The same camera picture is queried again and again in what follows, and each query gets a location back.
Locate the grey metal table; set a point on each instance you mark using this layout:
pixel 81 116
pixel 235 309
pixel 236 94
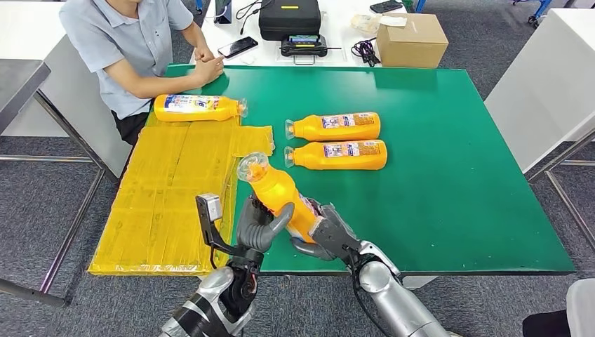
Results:
pixel 18 86

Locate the orange detergent bottle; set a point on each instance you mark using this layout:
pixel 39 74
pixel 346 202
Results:
pixel 309 158
pixel 276 190
pixel 309 129
pixel 186 114

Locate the blue cart frame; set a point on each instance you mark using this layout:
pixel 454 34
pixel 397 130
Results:
pixel 541 9

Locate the person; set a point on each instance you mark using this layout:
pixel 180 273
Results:
pixel 581 307
pixel 125 51

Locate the blue post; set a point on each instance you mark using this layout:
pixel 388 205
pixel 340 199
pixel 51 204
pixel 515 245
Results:
pixel 419 4

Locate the brown cardboard box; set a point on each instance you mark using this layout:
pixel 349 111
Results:
pixel 412 46

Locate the person's left forearm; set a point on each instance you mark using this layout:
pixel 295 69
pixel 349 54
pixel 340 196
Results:
pixel 197 37

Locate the person's left hand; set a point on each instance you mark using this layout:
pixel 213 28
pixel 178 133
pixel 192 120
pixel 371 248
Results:
pixel 203 52

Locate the person's right forearm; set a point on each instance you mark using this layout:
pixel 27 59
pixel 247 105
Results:
pixel 153 79

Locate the black smartphone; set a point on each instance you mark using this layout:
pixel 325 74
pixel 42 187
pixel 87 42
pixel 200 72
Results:
pixel 386 6
pixel 237 47

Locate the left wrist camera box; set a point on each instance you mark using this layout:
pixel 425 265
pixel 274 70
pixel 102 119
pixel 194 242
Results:
pixel 213 207

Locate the steel table frame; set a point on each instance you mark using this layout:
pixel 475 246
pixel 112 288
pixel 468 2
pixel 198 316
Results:
pixel 46 158
pixel 581 163

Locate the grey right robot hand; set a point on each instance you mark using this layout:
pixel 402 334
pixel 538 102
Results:
pixel 334 235

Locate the person's right hand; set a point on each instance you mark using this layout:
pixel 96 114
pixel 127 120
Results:
pixel 209 70

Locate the clear plastic bag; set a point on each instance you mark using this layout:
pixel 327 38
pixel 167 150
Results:
pixel 365 23

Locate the black hard case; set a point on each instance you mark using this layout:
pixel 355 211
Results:
pixel 289 20

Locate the dark standing tablet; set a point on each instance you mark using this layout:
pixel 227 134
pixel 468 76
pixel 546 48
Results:
pixel 223 13

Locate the black yellow remote controller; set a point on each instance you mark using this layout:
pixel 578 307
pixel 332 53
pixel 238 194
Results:
pixel 303 47

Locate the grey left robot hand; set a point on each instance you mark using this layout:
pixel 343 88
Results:
pixel 253 232

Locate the white table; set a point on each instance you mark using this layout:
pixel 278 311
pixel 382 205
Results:
pixel 335 25
pixel 23 28
pixel 539 93

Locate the small white case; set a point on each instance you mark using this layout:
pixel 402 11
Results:
pixel 247 60

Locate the white paper sheet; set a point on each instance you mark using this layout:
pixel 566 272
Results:
pixel 392 21

